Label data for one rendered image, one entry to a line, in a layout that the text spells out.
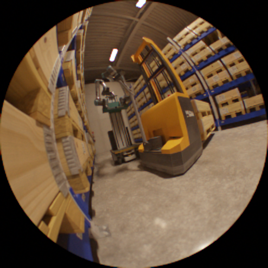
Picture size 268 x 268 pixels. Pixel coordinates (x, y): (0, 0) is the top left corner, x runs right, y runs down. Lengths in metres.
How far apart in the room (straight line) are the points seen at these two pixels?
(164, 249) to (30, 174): 0.54
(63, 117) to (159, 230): 0.82
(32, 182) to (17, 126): 0.10
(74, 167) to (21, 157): 0.38
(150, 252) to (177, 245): 0.12
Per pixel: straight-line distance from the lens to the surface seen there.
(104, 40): 7.91
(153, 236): 0.56
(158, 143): 1.06
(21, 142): 0.20
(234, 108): 2.82
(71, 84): 1.14
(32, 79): 0.29
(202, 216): 0.61
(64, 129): 0.53
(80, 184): 0.55
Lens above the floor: 0.52
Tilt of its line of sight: 2 degrees up
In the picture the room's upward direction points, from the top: 16 degrees counter-clockwise
